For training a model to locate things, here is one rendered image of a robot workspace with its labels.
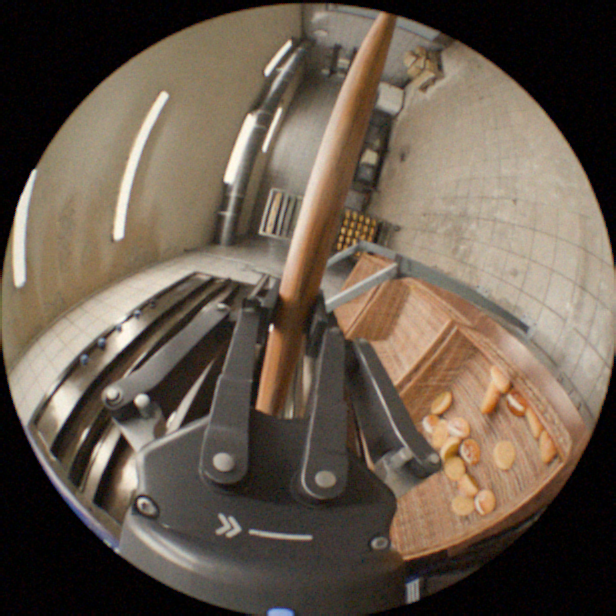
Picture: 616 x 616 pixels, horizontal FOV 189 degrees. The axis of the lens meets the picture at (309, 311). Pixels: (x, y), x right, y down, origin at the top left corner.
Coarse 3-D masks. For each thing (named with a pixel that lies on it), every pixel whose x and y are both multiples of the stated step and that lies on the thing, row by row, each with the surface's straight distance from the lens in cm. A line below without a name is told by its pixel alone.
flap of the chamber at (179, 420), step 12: (264, 276) 160; (264, 288) 151; (228, 348) 84; (216, 360) 73; (204, 372) 66; (216, 372) 74; (204, 384) 65; (216, 384) 75; (192, 396) 60; (204, 396) 66; (180, 408) 58; (192, 408) 60; (204, 408) 67; (180, 420) 55; (192, 420) 61; (168, 432) 54
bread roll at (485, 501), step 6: (480, 492) 70; (486, 492) 69; (492, 492) 70; (480, 498) 68; (486, 498) 68; (492, 498) 69; (474, 504) 70; (480, 504) 68; (486, 504) 68; (492, 504) 69; (480, 510) 69; (486, 510) 69
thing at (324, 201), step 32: (384, 32) 34; (384, 64) 26; (352, 96) 19; (352, 128) 17; (320, 160) 16; (352, 160) 16; (320, 192) 15; (320, 224) 15; (288, 256) 16; (320, 256) 15; (288, 288) 16; (288, 320) 16; (288, 352) 18; (288, 384) 21
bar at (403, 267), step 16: (336, 256) 102; (400, 256) 58; (384, 272) 57; (400, 272) 60; (416, 272) 60; (432, 272) 63; (352, 288) 57; (368, 288) 57; (448, 288) 68; (464, 288) 72; (480, 288) 158; (336, 304) 57; (480, 304) 81; (496, 304) 89; (512, 320) 106; (528, 320) 131; (528, 336) 129; (304, 352) 43; (288, 400) 32; (288, 416) 30
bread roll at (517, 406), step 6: (510, 390) 64; (516, 390) 62; (510, 396) 61; (516, 396) 61; (510, 402) 61; (516, 402) 60; (522, 402) 60; (510, 408) 62; (516, 408) 60; (522, 408) 60; (516, 414) 61; (522, 414) 61
